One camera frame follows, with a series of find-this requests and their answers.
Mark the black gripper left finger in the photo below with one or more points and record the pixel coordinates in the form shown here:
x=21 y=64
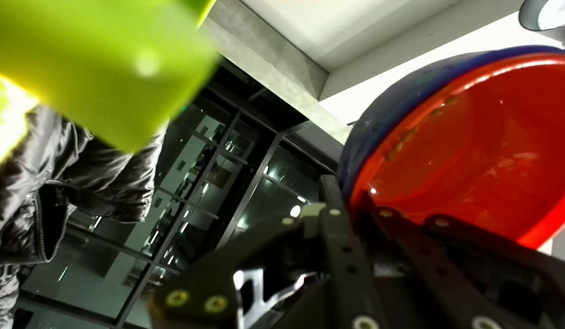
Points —
x=251 y=274

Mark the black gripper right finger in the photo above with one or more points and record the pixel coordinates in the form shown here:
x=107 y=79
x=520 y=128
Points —
x=452 y=274

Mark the orange bowl blue outside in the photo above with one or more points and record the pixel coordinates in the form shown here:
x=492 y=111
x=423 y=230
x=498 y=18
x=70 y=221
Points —
x=470 y=152

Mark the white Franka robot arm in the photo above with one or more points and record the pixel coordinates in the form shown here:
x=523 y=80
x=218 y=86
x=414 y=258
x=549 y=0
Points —
x=553 y=11

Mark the green plastic bowl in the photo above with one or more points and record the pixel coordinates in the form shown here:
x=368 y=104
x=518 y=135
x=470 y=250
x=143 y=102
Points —
x=92 y=55

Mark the black puffer jacket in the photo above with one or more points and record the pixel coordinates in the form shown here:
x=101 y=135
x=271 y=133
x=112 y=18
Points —
x=55 y=183

